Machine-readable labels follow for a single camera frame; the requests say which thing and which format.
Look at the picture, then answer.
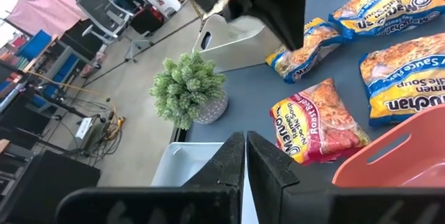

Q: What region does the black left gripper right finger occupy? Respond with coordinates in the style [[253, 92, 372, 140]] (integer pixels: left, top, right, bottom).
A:
[[246, 130, 445, 224]]

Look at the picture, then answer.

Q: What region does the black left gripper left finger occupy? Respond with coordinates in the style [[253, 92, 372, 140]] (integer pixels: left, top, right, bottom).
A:
[[55, 131, 246, 224]]

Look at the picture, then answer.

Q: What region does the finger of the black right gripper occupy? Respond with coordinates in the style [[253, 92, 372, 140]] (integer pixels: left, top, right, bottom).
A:
[[239, 0, 309, 51]]

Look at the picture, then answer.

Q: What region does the blue soy sauce ramen pack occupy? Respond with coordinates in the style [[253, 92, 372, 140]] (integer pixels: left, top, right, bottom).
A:
[[266, 17, 350, 85], [359, 32, 445, 127], [328, 0, 445, 40]]

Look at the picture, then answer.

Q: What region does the orange plastic bin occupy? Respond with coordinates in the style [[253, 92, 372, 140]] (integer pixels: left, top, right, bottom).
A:
[[332, 104, 445, 189]]

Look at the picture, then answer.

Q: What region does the clear plastic bin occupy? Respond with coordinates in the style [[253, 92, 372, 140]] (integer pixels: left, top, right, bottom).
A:
[[151, 142, 225, 187]]

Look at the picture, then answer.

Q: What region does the white plastic bin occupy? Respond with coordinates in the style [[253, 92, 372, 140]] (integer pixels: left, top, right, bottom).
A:
[[192, 14, 283, 74]]

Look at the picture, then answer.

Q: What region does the red roast beef ramen pack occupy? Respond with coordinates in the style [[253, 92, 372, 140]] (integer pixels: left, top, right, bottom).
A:
[[270, 77, 372, 166]]

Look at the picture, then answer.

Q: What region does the potted green plant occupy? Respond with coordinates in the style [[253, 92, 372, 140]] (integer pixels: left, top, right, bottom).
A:
[[149, 51, 229, 130]]

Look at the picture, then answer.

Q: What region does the red and black bag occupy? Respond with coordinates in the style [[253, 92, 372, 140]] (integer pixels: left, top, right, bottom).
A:
[[130, 5, 165, 36]]

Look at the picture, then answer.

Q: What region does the black box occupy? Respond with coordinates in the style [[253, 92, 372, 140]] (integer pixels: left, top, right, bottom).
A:
[[0, 149, 102, 224]]

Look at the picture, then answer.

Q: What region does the grey mesh office chair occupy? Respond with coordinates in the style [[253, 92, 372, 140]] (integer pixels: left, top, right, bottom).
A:
[[76, 0, 152, 63]]

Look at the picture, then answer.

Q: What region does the blue storage crate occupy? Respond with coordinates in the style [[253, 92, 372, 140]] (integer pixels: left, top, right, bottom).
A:
[[17, 29, 53, 61]]

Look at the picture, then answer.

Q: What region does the pink cloth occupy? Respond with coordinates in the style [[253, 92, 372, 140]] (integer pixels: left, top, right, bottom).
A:
[[6, 0, 88, 39]]

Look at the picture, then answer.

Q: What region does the floor cable bundle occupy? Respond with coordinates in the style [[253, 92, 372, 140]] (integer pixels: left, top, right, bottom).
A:
[[65, 105, 126, 157]]

